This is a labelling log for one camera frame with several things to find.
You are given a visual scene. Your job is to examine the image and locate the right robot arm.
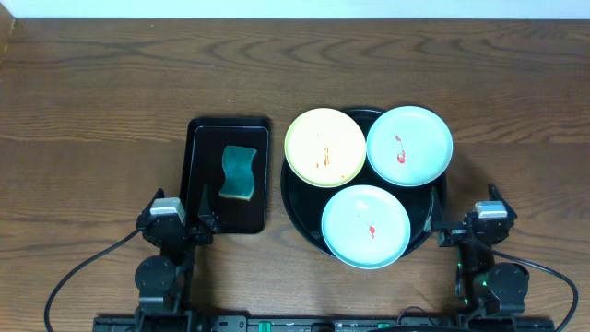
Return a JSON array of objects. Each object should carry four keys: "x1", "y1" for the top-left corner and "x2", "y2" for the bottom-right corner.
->
[{"x1": 431, "y1": 184, "x2": 529, "y2": 328}]

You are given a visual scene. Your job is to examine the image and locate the light blue plate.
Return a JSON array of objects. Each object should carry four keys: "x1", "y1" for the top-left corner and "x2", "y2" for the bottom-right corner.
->
[
  {"x1": 367, "y1": 106, "x2": 454, "y2": 187},
  {"x1": 321, "y1": 184, "x2": 411, "y2": 269}
]

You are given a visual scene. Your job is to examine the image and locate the yellow plate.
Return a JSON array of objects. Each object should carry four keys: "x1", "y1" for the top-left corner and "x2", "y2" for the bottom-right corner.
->
[{"x1": 284, "y1": 108, "x2": 367, "y2": 188}]

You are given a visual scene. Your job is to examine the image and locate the black round tray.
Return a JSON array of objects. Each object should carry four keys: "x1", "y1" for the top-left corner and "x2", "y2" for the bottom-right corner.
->
[{"x1": 281, "y1": 109, "x2": 446, "y2": 258}]

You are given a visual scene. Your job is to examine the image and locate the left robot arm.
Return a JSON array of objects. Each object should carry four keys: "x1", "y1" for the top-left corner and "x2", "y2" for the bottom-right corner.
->
[{"x1": 135, "y1": 186, "x2": 218, "y2": 331}]

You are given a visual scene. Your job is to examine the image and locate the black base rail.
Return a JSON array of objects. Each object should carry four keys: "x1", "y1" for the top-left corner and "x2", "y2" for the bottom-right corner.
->
[{"x1": 92, "y1": 315, "x2": 555, "y2": 332}]

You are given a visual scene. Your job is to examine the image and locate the black rectangular water tray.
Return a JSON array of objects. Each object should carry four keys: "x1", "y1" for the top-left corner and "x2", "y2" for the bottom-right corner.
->
[{"x1": 179, "y1": 117, "x2": 270, "y2": 234}]

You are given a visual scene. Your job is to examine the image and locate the green yellow sponge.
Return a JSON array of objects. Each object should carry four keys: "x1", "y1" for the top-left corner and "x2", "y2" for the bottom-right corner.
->
[{"x1": 218, "y1": 146, "x2": 256, "y2": 201}]

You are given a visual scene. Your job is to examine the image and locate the left black cable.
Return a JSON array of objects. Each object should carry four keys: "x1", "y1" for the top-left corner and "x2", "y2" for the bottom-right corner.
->
[{"x1": 43, "y1": 228, "x2": 141, "y2": 332}]

